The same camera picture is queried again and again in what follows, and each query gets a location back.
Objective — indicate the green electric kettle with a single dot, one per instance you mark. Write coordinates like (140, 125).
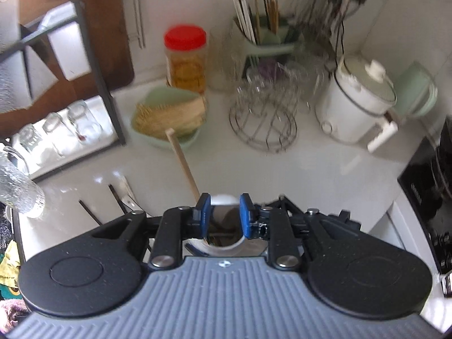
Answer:
(420, 91)

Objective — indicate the pink cloth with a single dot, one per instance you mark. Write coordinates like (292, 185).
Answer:
(10, 312)

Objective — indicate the upturned drinking glass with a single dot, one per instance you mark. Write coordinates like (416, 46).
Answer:
(31, 141)
(54, 134)

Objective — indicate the textured glass mug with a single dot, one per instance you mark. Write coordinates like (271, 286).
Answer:
(21, 190)

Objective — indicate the white ceramic jar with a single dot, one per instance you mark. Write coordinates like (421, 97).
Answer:
(224, 199)

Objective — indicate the purple plastic item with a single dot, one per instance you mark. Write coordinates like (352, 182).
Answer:
(266, 70)

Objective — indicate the clear glass pitcher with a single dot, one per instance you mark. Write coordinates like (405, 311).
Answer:
(222, 63)

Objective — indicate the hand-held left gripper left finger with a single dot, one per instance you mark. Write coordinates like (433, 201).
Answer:
(204, 219)

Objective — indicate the white tipped chopstick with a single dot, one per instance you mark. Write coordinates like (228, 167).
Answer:
(128, 190)

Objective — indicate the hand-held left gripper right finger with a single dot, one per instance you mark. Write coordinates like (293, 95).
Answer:
(247, 219)

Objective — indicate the black metal rack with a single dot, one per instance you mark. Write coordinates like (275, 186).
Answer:
(101, 77)

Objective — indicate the white rack container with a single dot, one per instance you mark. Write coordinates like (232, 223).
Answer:
(67, 53)

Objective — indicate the bundle of assorted chopsticks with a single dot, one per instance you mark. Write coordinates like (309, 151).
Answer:
(243, 14)

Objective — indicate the yellow green cloth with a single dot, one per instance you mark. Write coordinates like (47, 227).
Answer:
(9, 265)

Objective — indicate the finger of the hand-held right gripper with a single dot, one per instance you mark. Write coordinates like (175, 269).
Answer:
(282, 197)

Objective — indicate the plastic jar with red lid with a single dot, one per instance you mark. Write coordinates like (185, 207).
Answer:
(185, 63)

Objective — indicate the row of upturned glasses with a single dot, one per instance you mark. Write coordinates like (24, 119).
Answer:
(102, 113)

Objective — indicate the pale dried strips bundle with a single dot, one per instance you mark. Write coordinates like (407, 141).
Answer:
(169, 116)

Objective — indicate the green plastic basket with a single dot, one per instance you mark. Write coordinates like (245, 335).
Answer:
(166, 95)

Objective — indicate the dark wooden cutting board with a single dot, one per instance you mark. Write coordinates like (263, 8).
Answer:
(99, 24)

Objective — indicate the cut glass cup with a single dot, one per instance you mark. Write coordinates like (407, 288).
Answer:
(310, 77)
(261, 83)

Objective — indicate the green chopstick holder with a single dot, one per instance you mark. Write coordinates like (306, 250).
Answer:
(268, 42)

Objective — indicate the black stove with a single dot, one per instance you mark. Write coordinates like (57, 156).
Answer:
(423, 190)

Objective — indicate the upturned glass with red mark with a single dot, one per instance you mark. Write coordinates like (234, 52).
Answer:
(83, 120)

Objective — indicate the white electric cooker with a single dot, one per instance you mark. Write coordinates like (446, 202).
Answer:
(346, 113)

